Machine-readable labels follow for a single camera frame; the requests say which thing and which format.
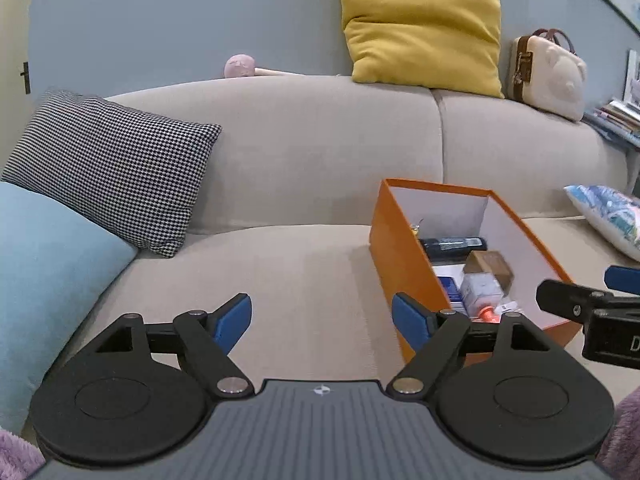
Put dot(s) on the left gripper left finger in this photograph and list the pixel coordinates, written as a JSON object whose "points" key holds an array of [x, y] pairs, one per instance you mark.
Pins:
{"points": [[202, 342]]}

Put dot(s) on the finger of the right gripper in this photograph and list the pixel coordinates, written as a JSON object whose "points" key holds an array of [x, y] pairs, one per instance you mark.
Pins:
{"points": [[572, 302], [623, 279]]}

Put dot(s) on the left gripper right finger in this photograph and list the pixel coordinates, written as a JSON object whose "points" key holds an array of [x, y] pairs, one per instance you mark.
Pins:
{"points": [[440, 340]]}

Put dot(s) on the blue barcode box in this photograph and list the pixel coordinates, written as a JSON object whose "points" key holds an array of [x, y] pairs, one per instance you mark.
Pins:
{"points": [[453, 293]]}

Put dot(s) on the small white box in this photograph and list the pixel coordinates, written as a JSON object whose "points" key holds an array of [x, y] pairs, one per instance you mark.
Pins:
{"points": [[479, 290]]}

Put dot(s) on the floral blue pillow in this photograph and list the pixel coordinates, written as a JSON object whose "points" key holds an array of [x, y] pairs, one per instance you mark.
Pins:
{"points": [[613, 214]]}

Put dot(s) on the gold paper box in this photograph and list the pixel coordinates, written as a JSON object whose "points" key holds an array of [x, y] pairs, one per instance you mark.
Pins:
{"points": [[491, 262]]}

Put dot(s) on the dark blue bottle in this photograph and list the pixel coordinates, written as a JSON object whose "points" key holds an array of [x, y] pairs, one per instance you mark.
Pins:
{"points": [[451, 248]]}

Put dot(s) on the orange storage box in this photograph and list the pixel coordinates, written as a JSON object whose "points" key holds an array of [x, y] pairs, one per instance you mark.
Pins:
{"points": [[409, 211]]}

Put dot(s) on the stack of books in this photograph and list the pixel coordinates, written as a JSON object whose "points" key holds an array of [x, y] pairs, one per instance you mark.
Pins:
{"points": [[617, 122]]}

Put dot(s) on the light blue cushion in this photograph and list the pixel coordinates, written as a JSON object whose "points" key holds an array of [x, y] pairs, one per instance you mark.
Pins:
{"points": [[55, 264]]}

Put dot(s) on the houndstooth pillow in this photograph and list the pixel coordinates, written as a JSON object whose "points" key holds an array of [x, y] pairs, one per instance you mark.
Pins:
{"points": [[136, 174]]}

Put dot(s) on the cream bear suitcase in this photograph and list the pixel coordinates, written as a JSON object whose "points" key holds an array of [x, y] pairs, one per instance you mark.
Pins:
{"points": [[546, 73]]}

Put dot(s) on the yellow pillow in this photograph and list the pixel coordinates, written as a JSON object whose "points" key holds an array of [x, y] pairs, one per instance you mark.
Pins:
{"points": [[437, 44]]}

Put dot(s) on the door handle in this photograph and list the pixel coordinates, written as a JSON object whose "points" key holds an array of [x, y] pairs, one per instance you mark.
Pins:
{"points": [[26, 78]]}

